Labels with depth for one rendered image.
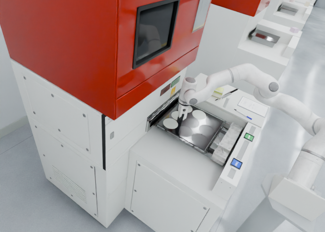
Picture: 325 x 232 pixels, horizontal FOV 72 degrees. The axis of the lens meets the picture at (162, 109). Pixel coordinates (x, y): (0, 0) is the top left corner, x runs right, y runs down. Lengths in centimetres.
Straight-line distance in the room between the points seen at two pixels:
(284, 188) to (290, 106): 44
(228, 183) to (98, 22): 95
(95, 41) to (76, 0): 14
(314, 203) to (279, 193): 16
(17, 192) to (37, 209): 25
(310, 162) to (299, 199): 21
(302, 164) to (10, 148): 245
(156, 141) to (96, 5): 94
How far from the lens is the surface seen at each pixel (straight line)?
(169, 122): 151
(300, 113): 146
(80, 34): 91
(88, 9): 85
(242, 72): 139
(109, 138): 114
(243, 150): 144
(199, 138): 146
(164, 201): 157
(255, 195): 254
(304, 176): 146
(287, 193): 144
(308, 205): 146
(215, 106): 167
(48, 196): 226
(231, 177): 127
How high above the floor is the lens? 191
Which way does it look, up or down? 39 degrees down
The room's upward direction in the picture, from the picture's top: 11 degrees clockwise
